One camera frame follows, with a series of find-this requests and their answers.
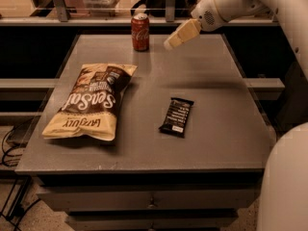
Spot grey drawer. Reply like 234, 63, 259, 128
65, 210, 238, 231
38, 186, 260, 212

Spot black snack bar wrapper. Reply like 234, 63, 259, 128
159, 97, 194, 138

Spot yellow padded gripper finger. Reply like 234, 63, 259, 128
164, 19, 201, 50

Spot black cables on floor left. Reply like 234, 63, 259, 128
0, 117, 42, 231

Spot grey lower drawer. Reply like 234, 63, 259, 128
65, 210, 238, 231

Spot dark bag behind glass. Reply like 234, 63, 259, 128
130, 0, 197, 18

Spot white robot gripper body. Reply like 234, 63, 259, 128
191, 0, 230, 32

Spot red coke can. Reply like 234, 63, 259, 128
131, 13, 149, 51

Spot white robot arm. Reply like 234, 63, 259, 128
165, 0, 308, 231

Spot yellow brown chip bag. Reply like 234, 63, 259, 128
42, 64, 138, 141

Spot metal railing frame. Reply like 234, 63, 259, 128
0, 0, 280, 28

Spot grey upper drawer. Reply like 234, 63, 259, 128
38, 186, 260, 212

